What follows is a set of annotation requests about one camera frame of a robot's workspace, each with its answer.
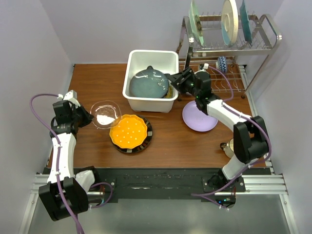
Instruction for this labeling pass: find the teal plate in rack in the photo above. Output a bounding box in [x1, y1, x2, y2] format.
[239, 0, 253, 46]

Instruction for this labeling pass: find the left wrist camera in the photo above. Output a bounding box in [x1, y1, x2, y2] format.
[57, 90, 81, 109]

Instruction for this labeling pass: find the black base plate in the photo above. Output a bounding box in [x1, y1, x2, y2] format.
[42, 167, 246, 204]

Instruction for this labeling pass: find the black gold striped plate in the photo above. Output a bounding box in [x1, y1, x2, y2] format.
[111, 115, 153, 154]

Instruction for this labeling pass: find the grey blue ceramic plate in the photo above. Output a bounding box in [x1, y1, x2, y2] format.
[129, 66, 169, 98]

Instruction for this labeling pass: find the lavender plate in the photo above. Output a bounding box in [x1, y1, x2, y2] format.
[182, 100, 218, 132]

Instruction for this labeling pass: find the clear glass plate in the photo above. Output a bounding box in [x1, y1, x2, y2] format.
[90, 100, 122, 130]

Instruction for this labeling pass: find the metal dish rack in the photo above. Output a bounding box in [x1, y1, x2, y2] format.
[176, 14, 282, 98]

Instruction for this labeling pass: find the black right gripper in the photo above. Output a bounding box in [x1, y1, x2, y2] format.
[167, 67, 200, 98]

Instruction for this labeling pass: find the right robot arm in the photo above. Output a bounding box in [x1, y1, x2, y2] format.
[166, 68, 272, 195]

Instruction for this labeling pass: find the aluminium frame rail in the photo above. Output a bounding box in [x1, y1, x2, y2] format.
[214, 175, 299, 234]

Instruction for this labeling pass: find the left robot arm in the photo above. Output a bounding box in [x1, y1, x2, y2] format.
[39, 98, 101, 221]

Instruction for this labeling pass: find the woven bamboo plate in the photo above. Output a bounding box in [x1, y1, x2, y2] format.
[163, 86, 173, 98]

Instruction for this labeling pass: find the orange polka dot plate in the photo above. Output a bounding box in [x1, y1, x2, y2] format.
[109, 115, 148, 149]

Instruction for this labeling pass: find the cream blue spiral plate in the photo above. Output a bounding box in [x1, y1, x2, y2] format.
[221, 0, 239, 47]

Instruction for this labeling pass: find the blue zigzag bowl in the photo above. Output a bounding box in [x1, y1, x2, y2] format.
[215, 56, 227, 74]

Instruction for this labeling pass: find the mint plate in rack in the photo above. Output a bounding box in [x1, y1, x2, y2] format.
[189, 0, 204, 46]

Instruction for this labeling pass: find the cream ceramic mug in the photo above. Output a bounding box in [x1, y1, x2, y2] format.
[220, 138, 234, 158]

